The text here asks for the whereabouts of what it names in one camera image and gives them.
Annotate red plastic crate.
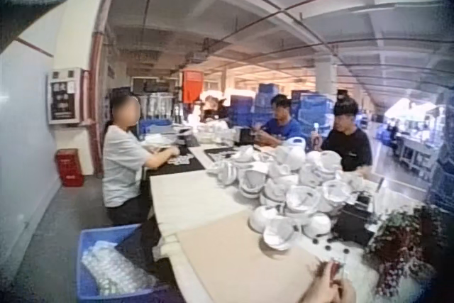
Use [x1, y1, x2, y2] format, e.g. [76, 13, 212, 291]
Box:
[55, 148, 85, 187]

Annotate blue plastic crate with wrapped parts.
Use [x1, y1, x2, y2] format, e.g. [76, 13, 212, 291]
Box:
[75, 223, 171, 302]

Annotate person's left hand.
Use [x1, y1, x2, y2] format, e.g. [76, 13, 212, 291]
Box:
[297, 275, 337, 303]

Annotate small blue crate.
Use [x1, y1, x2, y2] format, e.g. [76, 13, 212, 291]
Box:
[138, 119, 175, 137]

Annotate person's right hand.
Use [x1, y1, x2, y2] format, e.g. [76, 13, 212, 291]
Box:
[319, 261, 358, 303]

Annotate black table mat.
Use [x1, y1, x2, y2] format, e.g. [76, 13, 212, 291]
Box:
[146, 145, 206, 177]

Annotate rack of white parts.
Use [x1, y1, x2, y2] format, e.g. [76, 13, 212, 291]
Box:
[136, 92, 175, 120]

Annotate black tray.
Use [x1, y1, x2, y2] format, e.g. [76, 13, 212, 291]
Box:
[205, 145, 246, 162]

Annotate pile of white helmet shells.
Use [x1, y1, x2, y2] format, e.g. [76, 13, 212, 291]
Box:
[206, 138, 366, 250]

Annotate orange hanging banner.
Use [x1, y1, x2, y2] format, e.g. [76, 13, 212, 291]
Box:
[182, 70, 204, 104]

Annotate distant work tables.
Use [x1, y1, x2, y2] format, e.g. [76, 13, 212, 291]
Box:
[381, 99, 443, 175]

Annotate artificial plant with reddish leaves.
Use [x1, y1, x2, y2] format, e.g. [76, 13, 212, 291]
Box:
[364, 205, 446, 299]

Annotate group of small black knobs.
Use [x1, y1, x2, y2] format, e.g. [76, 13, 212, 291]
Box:
[311, 237, 352, 255]

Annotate stack of blue crates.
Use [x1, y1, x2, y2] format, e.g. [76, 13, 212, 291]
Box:
[226, 82, 343, 132]

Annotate beige cardboard sheet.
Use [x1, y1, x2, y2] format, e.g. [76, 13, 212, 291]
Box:
[175, 210, 322, 303]

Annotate black box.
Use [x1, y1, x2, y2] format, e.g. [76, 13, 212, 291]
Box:
[335, 192, 379, 247]

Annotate red pipe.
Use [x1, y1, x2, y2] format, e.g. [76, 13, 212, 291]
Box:
[87, 0, 123, 176]

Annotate white round column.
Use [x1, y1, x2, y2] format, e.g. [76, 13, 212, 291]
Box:
[316, 60, 338, 105]

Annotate small clear plastic part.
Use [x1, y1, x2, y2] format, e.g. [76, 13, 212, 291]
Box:
[331, 255, 351, 282]

